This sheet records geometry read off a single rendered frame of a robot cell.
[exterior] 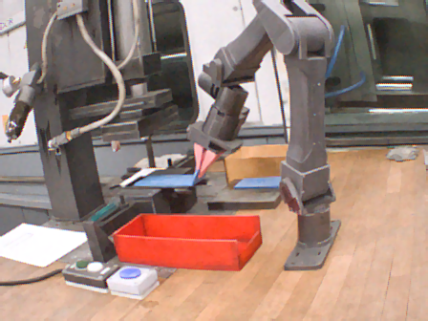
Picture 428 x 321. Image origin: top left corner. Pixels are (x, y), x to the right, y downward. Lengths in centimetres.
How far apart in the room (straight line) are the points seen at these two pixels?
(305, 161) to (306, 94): 11
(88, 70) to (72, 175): 28
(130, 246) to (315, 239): 34
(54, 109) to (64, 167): 15
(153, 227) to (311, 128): 40
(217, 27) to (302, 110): 95
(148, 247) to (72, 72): 47
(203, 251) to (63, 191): 52
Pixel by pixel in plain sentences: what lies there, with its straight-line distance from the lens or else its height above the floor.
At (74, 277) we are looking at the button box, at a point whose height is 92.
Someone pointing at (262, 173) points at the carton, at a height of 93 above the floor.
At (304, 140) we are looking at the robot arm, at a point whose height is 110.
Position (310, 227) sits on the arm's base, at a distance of 87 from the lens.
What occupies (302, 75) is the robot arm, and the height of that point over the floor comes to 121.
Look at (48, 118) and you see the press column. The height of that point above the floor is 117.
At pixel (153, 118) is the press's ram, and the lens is 109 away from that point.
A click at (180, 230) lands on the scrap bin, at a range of 102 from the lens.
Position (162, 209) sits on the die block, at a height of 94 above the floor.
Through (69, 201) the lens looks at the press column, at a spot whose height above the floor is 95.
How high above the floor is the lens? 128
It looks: 13 degrees down
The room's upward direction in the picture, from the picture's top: 9 degrees counter-clockwise
